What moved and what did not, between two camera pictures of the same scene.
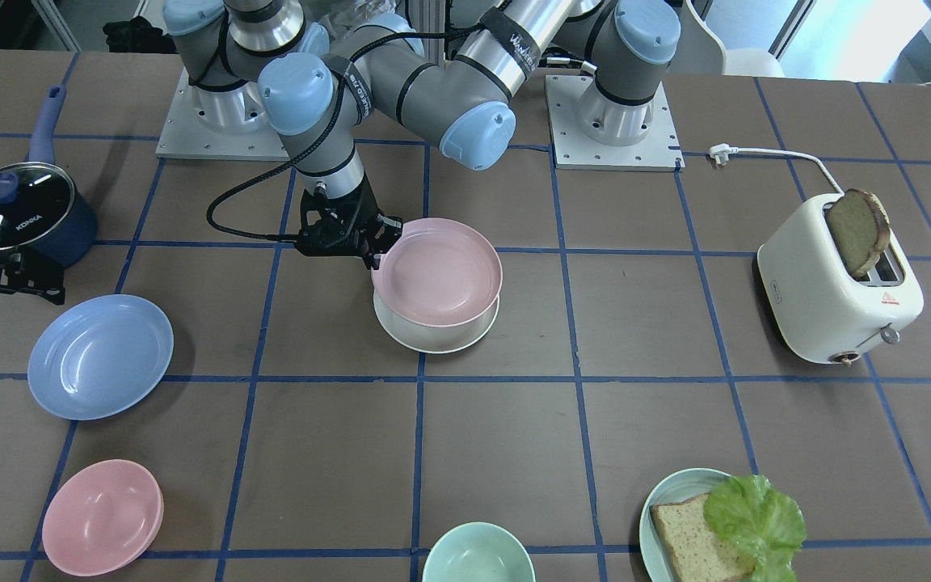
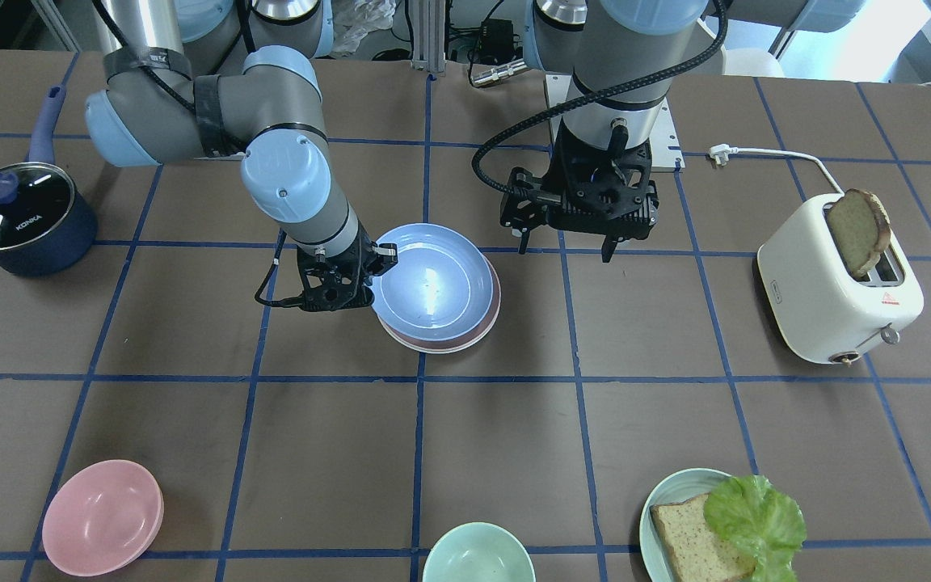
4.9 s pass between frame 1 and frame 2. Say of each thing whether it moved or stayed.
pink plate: moved
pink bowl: stayed
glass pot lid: stayed
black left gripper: moved
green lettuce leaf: stayed
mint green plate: stayed
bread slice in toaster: stayed
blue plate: moved
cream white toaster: stayed
